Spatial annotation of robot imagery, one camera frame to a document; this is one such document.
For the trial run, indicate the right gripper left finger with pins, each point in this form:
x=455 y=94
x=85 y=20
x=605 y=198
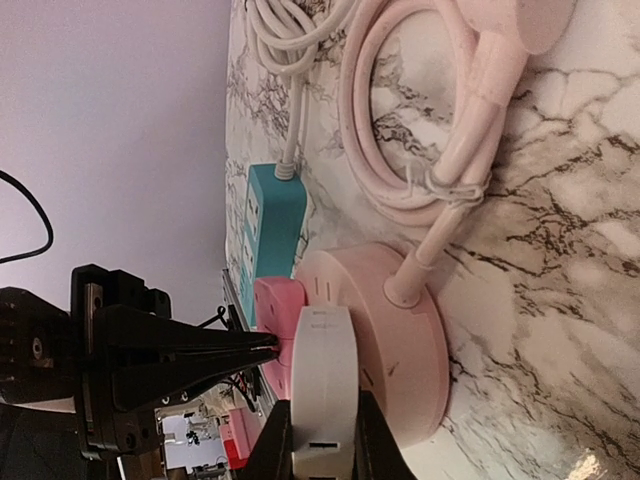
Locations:
x=271 y=457

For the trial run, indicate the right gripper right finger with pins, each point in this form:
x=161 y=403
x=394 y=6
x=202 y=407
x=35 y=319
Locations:
x=377 y=455

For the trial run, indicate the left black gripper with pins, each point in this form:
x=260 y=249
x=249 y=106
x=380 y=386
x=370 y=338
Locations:
x=49 y=362

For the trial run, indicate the round pink socket base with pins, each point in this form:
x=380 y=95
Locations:
x=402 y=353

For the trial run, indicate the white adapter plug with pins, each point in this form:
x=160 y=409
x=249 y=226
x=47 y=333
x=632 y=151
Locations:
x=324 y=394

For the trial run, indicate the pink adapter plug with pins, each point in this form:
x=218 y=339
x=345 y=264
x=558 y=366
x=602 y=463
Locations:
x=278 y=302

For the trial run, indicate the teal power strip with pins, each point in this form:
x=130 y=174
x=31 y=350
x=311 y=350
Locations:
x=273 y=217

